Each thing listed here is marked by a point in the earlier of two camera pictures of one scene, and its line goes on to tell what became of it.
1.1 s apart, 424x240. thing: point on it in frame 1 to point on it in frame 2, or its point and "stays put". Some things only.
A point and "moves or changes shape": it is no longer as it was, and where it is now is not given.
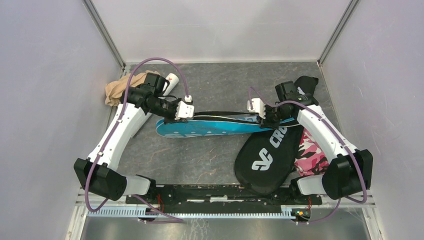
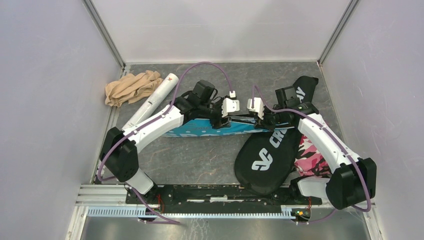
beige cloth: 114,88 stays put
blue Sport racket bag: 216,124 moves or changes shape
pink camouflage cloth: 310,159 stays put
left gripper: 176,102 to 216,123
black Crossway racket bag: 268,161 stays put
